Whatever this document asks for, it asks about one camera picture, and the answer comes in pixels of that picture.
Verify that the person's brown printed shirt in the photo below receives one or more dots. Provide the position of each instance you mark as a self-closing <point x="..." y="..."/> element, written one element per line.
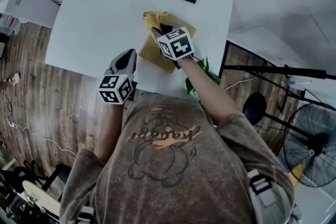
<point x="170" y="178"/>

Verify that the black metal frame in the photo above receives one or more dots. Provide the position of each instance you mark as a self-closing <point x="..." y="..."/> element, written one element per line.
<point x="275" y="70"/>

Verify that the white plastic bottle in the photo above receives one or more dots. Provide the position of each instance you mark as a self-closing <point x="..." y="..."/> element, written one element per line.
<point x="299" y="82"/>

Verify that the black chair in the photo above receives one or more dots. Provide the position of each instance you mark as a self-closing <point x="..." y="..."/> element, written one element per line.
<point x="56" y="174"/>

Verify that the white power strip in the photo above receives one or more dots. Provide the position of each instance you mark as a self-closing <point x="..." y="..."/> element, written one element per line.
<point x="11" y="123"/>

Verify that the person's left forearm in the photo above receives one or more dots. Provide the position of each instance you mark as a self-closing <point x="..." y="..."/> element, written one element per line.
<point x="109" y="133"/>

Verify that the yellow oval board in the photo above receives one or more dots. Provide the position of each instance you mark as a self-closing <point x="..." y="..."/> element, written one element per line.
<point x="296" y="173"/>

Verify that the yellow cloth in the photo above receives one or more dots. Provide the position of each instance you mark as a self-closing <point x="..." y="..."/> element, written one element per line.
<point x="152" y="19"/>

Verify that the green leafy plant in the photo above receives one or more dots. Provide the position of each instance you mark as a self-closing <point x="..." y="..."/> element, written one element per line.
<point x="214" y="77"/>

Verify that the white water dispenser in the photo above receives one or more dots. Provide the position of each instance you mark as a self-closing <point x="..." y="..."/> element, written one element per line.
<point x="26" y="2"/>

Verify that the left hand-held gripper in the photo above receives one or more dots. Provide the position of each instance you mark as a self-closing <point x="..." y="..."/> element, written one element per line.
<point x="114" y="87"/>

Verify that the pile of red-label packets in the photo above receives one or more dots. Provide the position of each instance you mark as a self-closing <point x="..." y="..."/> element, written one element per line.
<point x="10" y="23"/>

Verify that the tan book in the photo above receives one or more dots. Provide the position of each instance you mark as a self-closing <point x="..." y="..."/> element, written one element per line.
<point x="152" y="56"/>

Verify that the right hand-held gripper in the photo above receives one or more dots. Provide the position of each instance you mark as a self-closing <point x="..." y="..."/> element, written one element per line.
<point x="176" y="44"/>

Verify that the black floor fan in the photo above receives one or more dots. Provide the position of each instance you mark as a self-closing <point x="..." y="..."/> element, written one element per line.
<point x="319" y="143"/>

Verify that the person's right forearm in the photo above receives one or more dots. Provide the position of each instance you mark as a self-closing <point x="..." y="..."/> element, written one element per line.
<point x="210" y="94"/>

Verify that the cream round table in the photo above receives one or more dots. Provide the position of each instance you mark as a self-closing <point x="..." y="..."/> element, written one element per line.
<point x="39" y="195"/>

